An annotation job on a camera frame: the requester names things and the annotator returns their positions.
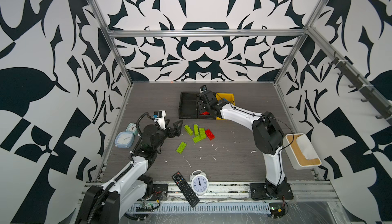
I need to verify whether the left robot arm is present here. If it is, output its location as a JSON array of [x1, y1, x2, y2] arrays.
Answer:
[[75, 119, 183, 224]]

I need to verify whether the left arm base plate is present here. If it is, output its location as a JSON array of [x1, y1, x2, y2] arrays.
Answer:
[[139, 184, 168, 201]]

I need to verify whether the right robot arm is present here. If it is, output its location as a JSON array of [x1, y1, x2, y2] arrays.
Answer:
[[199, 85, 285, 190]]

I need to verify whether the small green square clock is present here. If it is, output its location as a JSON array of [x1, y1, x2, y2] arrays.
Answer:
[[126, 123, 138, 135]]

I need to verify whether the black remote control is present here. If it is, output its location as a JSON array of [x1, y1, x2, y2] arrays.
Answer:
[[172, 172, 200, 208]]

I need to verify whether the white twin-bell alarm clock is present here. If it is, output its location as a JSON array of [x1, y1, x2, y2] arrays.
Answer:
[[190, 170, 209, 195]]

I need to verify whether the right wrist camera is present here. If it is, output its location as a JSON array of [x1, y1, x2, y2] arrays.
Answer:
[[200, 85, 208, 93]]

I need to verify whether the white wooden-top tray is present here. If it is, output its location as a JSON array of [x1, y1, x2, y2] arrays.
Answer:
[[283, 133, 322, 170]]

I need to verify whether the yellow bin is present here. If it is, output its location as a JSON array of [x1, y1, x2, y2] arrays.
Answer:
[[215, 93, 235, 120]]

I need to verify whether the lone green lego brick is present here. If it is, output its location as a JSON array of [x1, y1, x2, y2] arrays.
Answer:
[[176, 142, 187, 154]]

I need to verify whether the red lego brick cluster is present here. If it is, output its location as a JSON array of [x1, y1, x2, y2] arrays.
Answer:
[[205, 129, 215, 140]]

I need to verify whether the black middle bin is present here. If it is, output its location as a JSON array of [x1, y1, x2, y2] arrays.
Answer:
[[197, 94, 216, 119]]

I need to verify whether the blue square clock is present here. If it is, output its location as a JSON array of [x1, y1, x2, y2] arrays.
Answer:
[[114, 132, 135, 148]]

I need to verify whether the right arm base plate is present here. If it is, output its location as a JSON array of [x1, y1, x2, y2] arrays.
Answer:
[[249, 182, 294, 201]]

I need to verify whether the black left bin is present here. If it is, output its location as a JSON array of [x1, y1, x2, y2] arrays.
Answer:
[[178, 92, 199, 119]]

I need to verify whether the green lego brick flat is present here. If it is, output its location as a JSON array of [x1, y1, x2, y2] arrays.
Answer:
[[193, 135, 202, 143]]

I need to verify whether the black bin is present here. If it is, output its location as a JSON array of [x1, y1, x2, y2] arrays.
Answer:
[[197, 94, 216, 119], [178, 92, 199, 119]]

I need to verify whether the white cable duct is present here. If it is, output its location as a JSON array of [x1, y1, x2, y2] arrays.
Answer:
[[128, 202, 271, 214]]

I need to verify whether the wall hook rail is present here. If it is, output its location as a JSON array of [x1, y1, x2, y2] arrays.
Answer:
[[329, 51, 392, 126]]

